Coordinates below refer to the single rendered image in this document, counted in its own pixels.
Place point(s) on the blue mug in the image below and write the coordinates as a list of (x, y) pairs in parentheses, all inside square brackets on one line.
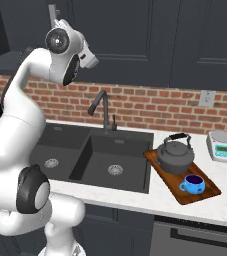
[(193, 186)]

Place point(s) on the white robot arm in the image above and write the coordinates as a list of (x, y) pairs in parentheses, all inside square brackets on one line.
[(16, 120)]

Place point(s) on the white kitchen scale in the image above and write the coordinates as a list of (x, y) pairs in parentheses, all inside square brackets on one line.
[(222, 146)]

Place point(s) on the dark grey double sink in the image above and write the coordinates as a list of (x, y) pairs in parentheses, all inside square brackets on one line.
[(115, 156)]

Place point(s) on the dark cabinet door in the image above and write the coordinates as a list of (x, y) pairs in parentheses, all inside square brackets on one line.
[(208, 40), (28, 23), (125, 36)]

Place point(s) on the dark base cabinet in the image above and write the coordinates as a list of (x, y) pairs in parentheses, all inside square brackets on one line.
[(118, 233)]

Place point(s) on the dark grey tap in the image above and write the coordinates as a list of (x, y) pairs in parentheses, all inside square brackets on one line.
[(102, 100)]

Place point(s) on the dark range hood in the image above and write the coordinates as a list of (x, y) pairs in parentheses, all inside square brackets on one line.
[(1, 61)]

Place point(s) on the brown wooden tray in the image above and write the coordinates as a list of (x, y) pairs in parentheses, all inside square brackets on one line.
[(198, 196)]

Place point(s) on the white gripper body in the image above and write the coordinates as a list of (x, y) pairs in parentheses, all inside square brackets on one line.
[(91, 60)]

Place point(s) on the dark grey kettle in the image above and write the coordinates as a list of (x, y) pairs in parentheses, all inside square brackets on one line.
[(175, 156)]

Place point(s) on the grey dishwasher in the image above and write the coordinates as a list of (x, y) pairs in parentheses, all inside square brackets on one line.
[(191, 245)]

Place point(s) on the grey wall outlet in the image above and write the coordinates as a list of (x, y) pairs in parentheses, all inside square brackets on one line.
[(207, 98)]

